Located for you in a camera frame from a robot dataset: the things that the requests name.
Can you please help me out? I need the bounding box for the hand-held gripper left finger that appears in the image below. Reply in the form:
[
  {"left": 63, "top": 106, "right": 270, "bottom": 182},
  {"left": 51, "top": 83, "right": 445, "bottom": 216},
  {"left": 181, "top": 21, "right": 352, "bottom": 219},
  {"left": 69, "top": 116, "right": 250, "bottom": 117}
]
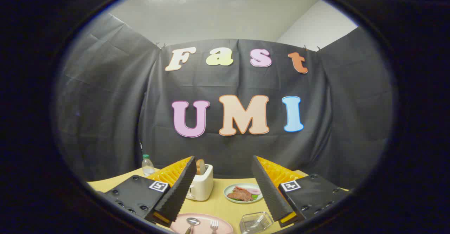
[{"left": 96, "top": 156, "right": 198, "bottom": 228}]

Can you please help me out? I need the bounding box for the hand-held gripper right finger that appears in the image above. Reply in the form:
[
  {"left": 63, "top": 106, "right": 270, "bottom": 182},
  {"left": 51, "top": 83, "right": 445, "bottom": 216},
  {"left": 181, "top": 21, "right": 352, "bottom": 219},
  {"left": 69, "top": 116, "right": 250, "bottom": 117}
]
[{"left": 251, "top": 155, "right": 352, "bottom": 228}]

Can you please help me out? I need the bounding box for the wooden handled metal spoon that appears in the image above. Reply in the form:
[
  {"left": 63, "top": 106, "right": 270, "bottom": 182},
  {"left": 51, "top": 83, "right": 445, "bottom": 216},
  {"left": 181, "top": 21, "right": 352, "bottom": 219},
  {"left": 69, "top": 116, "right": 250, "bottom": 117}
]
[{"left": 185, "top": 217, "right": 201, "bottom": 234}]

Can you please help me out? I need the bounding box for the green lettuce leaf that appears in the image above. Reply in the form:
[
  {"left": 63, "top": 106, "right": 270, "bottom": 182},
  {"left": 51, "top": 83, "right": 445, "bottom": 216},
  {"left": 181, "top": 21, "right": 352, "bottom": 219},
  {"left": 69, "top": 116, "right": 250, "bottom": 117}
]
[{"left": 232, "top": 193, "right": 259, "bottom": 202}]

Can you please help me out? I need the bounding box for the white toaster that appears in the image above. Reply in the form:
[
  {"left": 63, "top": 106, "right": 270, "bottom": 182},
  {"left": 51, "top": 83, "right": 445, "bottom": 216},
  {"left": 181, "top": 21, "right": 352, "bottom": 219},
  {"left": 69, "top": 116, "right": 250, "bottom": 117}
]
[{"left": 185, "top": 164, "right": 214, "bottom": 201}]

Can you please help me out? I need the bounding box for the brown grilled meat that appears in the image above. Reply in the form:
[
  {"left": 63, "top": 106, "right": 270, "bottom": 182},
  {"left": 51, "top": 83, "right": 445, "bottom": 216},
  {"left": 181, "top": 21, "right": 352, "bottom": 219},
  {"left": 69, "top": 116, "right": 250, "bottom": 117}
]
[{"left": 227, "top": 188, "right": 254, "bottom": 202}]

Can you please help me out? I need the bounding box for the clear drainer container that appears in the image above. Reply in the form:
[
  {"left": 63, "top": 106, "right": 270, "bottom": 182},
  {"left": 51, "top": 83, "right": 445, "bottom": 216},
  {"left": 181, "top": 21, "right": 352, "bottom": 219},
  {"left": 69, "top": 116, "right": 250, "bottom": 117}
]
[{"left": 239, "top": 212, "right": 274, "bottom": 234}]

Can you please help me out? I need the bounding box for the light green plate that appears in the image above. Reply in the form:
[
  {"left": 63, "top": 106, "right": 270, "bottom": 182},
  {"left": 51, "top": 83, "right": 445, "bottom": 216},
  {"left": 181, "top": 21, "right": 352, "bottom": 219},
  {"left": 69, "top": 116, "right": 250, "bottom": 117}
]
[{"left": 224, "top": 183, "right": 263, "bottom": 204}]

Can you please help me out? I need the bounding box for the pink plate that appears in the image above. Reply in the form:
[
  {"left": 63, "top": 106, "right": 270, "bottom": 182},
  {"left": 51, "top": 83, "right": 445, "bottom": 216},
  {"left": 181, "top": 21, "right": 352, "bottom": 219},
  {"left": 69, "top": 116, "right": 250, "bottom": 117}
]
[{"left": 170, "top": 213, "right": 234, "bottom": 234}]

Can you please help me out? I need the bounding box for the clear plastic water bottle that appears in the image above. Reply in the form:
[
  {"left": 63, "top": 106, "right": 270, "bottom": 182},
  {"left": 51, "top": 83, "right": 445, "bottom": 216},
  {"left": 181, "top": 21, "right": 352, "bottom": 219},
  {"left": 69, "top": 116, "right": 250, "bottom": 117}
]
[{"left": 142, "top": 154, "right": 155, "bottom": 177}]

